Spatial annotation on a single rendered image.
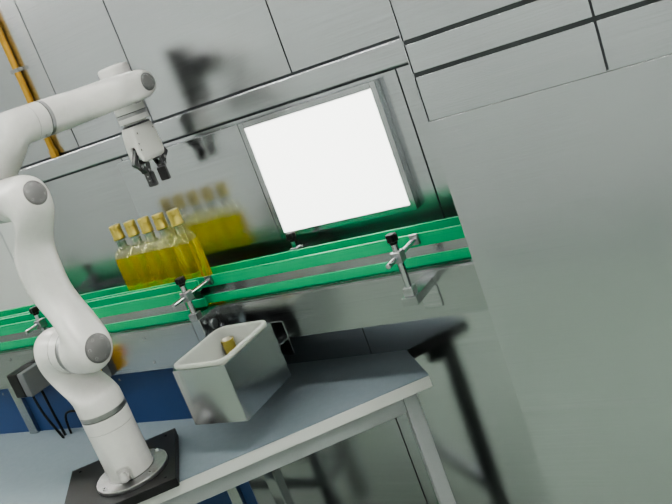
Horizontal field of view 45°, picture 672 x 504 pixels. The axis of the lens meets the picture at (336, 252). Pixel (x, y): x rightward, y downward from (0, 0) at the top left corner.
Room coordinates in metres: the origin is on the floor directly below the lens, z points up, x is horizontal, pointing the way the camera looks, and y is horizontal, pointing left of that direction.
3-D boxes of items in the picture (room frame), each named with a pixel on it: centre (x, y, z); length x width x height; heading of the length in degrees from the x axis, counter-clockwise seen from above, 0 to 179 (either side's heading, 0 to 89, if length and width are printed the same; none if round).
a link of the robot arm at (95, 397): (1.96, 0.71, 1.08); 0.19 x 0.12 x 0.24; 48
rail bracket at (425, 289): (1.78, -0.14, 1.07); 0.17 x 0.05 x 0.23; 147
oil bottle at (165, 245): (2.30, 0.44, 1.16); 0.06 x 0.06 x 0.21; 56
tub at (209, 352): (1.98, 0.35, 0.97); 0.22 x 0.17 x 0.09; 147
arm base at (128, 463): (1.94, 0.68, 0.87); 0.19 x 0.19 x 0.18
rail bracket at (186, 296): (2.13, 0.40, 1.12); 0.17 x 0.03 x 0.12; 147
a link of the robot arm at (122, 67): (2.27, 0.38, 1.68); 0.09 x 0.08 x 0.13; 48
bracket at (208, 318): (2.14, 0.39, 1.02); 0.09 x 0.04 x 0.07; 147
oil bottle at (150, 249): (2.33, 0.49, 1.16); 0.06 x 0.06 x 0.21; 57
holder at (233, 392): (2.01, 0.34, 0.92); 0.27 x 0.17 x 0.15; 147
